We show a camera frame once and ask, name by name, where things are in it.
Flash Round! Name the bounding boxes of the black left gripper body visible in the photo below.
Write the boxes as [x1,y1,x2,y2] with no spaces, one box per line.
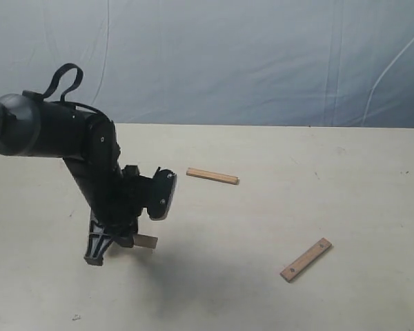
[90,165,148,238]

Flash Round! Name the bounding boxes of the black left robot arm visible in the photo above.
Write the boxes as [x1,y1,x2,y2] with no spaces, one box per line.
[0,94,153,266]

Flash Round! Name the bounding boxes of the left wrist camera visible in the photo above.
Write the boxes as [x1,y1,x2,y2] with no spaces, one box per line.
[146,167,177,221]

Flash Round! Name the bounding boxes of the thin wooden stick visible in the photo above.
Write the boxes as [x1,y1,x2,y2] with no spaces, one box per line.
[186,168,239,185]

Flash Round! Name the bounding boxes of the grey backdrop cloth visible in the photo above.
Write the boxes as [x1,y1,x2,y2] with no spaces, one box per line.
[0,1,414,128]

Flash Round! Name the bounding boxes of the wooden stick with holes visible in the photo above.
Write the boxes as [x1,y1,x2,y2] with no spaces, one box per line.
[279,238,333,283]

